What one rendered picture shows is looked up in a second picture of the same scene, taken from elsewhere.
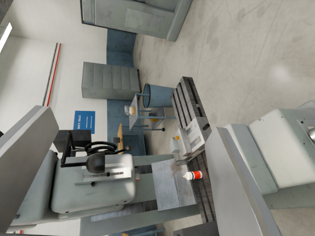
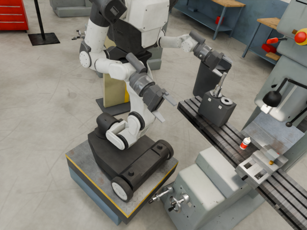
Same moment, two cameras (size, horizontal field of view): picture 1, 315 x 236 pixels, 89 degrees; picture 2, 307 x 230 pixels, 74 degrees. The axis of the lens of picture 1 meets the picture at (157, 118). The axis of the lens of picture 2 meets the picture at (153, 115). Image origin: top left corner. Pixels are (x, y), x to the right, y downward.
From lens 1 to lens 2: 0.78 m
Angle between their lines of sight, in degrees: 70
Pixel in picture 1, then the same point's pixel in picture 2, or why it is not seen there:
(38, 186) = (297, 55)
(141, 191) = not seen: hidden behind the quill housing
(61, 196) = (284, 64)
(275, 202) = not seen: hidden behind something
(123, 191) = (260, 98)
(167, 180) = (276, 130)
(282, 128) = (200, 196)
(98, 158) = (268, 101)
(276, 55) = not seen: outside the picture
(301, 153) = (188, 182)
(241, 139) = (221, 182)
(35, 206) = (284, 49)
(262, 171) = (204, 166)
